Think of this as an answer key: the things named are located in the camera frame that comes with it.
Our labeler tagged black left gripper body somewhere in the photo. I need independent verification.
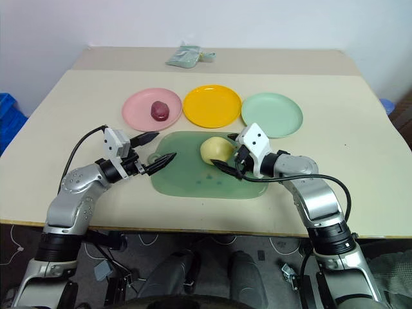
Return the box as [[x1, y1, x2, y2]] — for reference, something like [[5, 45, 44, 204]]
[[120, 145, 151, 177]]

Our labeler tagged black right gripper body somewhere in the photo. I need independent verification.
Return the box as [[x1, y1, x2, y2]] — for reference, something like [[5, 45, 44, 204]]
[[234, 145, 256, 178]]

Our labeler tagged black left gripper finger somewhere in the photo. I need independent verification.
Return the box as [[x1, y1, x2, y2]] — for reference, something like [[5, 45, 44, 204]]
[[129, 131, 160, 150], [140, 152, 178, 177]]

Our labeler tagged pale yellow potato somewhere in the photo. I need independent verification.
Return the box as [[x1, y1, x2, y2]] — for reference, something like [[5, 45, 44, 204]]
[[200, 136, 235, 165]]

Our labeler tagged pink plate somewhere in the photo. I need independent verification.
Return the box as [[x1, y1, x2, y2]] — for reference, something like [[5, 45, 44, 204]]
[[121, 87, 183, 132]]

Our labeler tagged yellow plate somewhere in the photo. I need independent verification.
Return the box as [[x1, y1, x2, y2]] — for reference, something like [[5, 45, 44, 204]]
[[182, 84, 243, 129]]

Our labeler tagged pale green plate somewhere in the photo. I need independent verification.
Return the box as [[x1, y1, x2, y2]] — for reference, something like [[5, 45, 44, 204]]
[[241, 92, 304, 140]]

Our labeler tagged purple sweet potato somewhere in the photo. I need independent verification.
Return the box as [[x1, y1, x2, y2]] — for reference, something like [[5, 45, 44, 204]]
[[150, 100, 171, 122]]

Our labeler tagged green cutting board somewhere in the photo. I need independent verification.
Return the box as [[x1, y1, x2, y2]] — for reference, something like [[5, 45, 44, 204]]
[[147, 131, 270, 201]]

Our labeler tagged pale green pouch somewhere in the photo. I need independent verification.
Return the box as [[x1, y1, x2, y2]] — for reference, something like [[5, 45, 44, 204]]
[[165, 42, 216, 69]]

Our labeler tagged dark grey rounded shape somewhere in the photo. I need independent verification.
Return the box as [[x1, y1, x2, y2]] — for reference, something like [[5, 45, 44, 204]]
[[225, 250, 268, 306], [140, 250, 198, 305]]

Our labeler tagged small grey box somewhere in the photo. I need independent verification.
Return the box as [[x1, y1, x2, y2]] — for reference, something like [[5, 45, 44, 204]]
[[94, 261, 114, 281]]

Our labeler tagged grey caster wheel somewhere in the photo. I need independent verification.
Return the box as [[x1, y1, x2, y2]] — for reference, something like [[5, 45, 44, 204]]
[[280, 263, 299, 292]]

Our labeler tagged blue plastic crate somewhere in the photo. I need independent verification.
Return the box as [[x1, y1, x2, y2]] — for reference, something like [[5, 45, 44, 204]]
[[0, 92, 28, 155]]

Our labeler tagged pale blue round container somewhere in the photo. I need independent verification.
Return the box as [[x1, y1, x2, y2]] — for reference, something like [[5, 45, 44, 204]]
[[379, 97, 400, 114]]

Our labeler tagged dark brown furniture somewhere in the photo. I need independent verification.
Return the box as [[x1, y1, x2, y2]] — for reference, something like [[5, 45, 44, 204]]
[[387, 80, 412, 185]]

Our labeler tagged grey green cloth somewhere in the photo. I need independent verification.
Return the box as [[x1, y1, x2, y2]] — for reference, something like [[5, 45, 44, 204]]
[[366, 250, 412, 304]]

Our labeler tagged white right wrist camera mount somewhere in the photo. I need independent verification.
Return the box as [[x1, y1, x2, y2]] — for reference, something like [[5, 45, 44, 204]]
[[234, 122, 273, 179]]

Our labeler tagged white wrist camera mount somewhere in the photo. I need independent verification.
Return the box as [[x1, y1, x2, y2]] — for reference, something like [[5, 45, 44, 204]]
[[103, 127, 132, 181], [234, 122, 273, 179]]

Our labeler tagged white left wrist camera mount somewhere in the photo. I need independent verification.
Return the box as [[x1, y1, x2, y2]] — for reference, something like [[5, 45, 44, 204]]
[[103, 127, 132, 181]]

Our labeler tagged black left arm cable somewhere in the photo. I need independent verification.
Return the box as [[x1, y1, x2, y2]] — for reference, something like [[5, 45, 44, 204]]
[[65, 125, 108, 186]]

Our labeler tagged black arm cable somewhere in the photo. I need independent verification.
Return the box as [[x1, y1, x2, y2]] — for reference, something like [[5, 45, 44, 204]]
[[234, 154, 352, 225], [65, 125, 108, 186]]

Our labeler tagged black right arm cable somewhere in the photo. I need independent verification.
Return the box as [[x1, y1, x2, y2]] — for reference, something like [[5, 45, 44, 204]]
[[234, 154, 352, 225]]

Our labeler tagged white floor cable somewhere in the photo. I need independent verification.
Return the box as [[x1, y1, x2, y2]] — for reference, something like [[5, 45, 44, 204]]
[[5, 224, 26, 265]]

